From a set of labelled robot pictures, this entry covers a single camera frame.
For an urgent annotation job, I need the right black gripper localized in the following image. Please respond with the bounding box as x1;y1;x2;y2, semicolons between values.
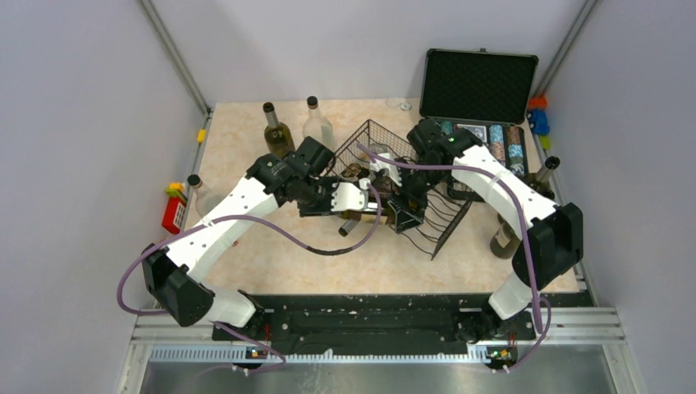
387;161;447;233

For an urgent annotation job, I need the green wine bottle front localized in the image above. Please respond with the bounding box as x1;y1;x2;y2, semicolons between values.
337;189;391;237

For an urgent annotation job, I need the green wine bottle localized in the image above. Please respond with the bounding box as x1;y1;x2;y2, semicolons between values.
263;102;295;158
339;207;396;225
522;156;561;199
337;189;391;237

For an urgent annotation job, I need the black wire wine rack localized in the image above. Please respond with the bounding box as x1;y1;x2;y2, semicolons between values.
331;120;472;259

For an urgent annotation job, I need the square clear liquor bottle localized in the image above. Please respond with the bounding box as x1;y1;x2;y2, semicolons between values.
340;149;388;185

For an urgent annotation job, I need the green wine bottle back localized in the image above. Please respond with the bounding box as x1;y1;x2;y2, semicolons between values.
263;102;295;158

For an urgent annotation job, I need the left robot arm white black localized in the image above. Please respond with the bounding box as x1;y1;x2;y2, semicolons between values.
142;137;335;340

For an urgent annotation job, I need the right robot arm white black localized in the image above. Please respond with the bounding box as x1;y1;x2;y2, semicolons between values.
401;119;584;338

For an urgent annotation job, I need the clear tall glass bottle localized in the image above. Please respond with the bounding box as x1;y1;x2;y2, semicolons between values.
302;96;336;151

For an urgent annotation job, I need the dark bottle right front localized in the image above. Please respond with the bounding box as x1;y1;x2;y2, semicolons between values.
489;214;524;259

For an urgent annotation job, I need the clear round bottle left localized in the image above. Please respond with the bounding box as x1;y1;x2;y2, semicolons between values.
187;174;227;217

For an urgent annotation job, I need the small clear glass lid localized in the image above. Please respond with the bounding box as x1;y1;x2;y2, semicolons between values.
385;98;412;112

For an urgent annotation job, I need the red toy block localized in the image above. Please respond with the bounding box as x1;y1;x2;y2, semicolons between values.
161;182;188;235

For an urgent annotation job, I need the black poker chip case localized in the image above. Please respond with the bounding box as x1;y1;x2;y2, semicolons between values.
419;48;539;177

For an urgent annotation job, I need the blue orange toy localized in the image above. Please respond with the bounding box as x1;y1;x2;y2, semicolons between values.
527;96;552;150

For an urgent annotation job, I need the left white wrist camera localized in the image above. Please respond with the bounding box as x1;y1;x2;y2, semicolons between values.
330;181;369;213

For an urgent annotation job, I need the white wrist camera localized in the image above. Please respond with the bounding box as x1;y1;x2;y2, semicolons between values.
370;153;402;186
330;181;369;213

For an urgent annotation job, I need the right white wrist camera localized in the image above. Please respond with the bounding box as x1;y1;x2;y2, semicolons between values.
370;153;402;186

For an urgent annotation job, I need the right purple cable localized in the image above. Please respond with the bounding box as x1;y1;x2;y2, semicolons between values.
355;142;553;373

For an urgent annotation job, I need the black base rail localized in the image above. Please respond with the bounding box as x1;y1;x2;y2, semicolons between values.
238;293;537;355

